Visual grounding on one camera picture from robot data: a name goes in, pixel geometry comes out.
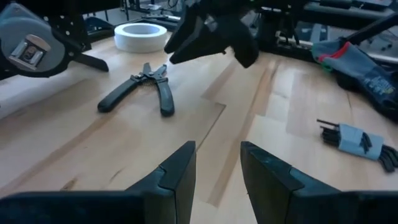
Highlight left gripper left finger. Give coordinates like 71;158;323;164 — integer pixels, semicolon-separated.
126;140;197;224

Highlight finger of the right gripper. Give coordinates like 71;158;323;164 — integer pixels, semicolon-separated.
164;4;206;54
169;18;233;65

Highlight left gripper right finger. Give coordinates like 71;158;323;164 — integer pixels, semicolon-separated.
240;141;357;224

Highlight black wire stripper pliers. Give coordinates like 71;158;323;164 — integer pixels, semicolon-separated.
96;62;175;118

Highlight grey hex key set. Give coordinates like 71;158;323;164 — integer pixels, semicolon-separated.
316;118;398;174

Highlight grey tape measure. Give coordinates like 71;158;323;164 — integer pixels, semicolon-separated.
0;2;110;81

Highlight white masking tape roll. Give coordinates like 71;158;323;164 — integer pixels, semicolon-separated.
113;22;169;54

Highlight black grey work glove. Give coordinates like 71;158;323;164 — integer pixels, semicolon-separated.
335;73;398;121
311;38;398;108

